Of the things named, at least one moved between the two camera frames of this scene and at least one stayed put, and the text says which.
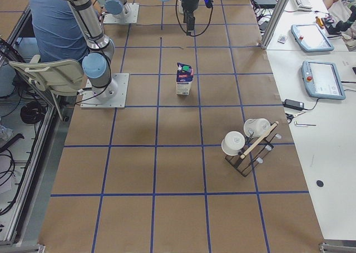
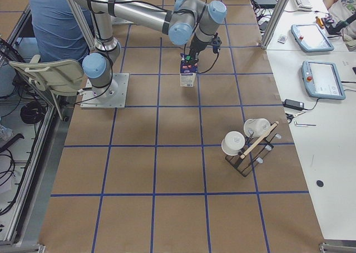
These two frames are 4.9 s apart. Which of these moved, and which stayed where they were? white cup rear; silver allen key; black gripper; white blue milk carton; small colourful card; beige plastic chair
Moved: white blue milk carton; black gripper
Stayed: beige plastic chair; silver allen key; small colourful card; white cup rear
